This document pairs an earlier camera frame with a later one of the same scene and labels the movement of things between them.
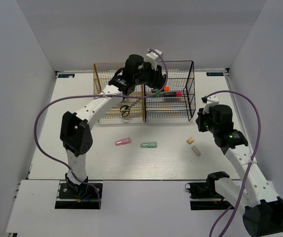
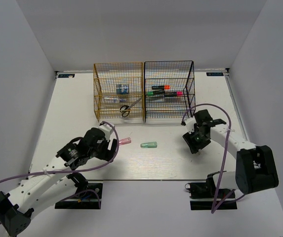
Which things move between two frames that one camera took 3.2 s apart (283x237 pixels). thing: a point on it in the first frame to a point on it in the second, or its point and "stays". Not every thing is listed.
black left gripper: x=158 y=80 to x=108 y=154
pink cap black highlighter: x=178 y=94 stays
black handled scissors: x=125 y=109 stays
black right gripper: x=201 y=116 to x=189 y=138
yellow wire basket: x=133 y=107 stays
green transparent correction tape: x=149 y=144 stays
